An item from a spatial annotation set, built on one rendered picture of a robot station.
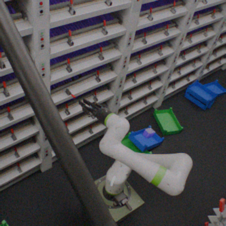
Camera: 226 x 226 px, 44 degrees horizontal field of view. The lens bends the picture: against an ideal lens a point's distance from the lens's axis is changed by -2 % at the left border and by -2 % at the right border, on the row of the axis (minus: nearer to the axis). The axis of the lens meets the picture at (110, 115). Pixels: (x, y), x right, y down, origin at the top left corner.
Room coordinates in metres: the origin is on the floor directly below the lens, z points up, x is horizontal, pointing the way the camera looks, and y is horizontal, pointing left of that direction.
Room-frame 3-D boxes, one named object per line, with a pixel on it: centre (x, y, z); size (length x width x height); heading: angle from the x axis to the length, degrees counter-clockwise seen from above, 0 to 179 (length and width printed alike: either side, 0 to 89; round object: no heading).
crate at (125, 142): (1.65, -0.26, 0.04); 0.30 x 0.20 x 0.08; 48
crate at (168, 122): (2.11, -0.59, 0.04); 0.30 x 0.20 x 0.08; 24
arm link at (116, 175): (1.03, -0.12, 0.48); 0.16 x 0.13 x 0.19; 161
